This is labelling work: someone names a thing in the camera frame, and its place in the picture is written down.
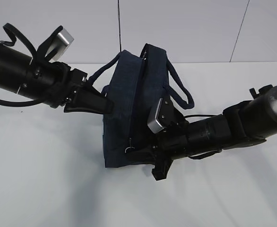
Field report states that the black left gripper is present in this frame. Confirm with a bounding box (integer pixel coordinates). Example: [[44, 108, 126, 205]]
[[45, 62, 114, 114]]

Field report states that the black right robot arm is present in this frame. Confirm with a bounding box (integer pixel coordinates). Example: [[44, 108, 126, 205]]
[[125, 85, 277, 181]]

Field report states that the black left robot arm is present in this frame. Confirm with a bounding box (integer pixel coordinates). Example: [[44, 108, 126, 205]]
[[0, 44, 114, 114]]

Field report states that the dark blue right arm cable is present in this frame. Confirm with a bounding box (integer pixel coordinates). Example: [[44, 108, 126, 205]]
[[181, 114, 224, 160]]

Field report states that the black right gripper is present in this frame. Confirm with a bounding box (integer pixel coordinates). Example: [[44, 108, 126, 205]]
[[126, 122, 191, 182]]

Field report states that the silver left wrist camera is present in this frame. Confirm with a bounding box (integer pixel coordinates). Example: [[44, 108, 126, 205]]
[[36, 26, 74, 62]]

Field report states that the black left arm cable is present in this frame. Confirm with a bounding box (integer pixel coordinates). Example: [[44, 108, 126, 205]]
[[0, 23, 47, 107]]

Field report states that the navy blue insulated lunch bag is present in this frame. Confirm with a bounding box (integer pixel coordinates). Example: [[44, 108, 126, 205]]
[[88, 44, 195, 168]]

